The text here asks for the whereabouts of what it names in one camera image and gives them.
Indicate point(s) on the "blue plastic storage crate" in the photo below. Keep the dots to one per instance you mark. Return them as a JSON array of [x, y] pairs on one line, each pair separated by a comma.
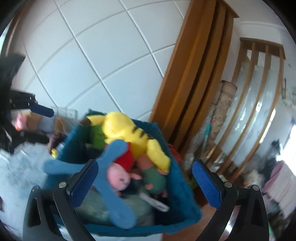
[[183, 212]]

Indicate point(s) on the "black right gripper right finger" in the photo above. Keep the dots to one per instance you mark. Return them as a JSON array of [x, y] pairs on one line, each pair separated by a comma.
[[251, 221]]

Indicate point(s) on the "rolled patterned carpet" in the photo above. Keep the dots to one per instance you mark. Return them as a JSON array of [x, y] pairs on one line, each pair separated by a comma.
[[228, 90]]

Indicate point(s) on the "brown dog plush striped shirt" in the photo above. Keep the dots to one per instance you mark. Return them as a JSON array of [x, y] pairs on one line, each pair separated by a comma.
[[55, 124]]

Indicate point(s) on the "green plush toy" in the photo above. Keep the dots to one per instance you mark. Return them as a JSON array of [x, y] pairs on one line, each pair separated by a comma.
[[155, 181]]

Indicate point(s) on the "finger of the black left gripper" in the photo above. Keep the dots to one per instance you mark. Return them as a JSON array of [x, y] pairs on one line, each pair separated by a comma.
[[20, 137], [24, 100]]

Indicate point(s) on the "wooden wall frame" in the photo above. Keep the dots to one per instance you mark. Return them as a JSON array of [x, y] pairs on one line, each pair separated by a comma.
[[194, 71]]

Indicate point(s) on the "yellow Pikachu plush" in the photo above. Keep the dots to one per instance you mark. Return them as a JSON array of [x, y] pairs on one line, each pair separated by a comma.
[[117, 125]]

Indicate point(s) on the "pink pig plush orange dress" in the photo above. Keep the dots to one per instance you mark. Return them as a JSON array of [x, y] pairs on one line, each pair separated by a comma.
[[20, 122]]

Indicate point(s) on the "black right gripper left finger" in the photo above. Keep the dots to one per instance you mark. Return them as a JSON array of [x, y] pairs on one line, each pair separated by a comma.
[[39, 223]]

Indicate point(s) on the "white wall socket panel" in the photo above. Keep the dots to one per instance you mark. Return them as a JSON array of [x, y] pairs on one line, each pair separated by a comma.
[[65, 112]]

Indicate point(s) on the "wooden slatted glass screen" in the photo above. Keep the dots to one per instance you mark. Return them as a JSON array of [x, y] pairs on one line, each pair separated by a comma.
[[258, 75]]

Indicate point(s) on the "striped white bed sheet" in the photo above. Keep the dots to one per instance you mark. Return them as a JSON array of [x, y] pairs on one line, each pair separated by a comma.
[[20, 172]]

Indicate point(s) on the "small pink pig plush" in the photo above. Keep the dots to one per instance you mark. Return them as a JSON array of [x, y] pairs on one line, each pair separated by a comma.
[[119, 179]]

